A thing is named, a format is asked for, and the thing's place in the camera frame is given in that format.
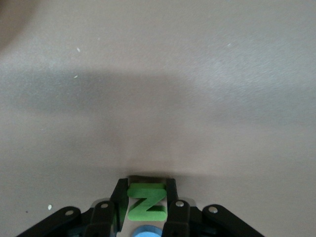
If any green foam letter N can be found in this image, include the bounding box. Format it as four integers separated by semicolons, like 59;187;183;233
126;183;168;222

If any brown table cover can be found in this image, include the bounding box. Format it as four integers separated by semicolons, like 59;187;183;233
0;0;316;237

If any blue foam letter G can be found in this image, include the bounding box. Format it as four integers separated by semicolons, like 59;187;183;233
130;225;163;237

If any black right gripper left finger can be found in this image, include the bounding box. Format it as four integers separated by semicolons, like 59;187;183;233
14;178;129;237

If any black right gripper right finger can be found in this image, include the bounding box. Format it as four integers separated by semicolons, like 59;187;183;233
161;178;266;237

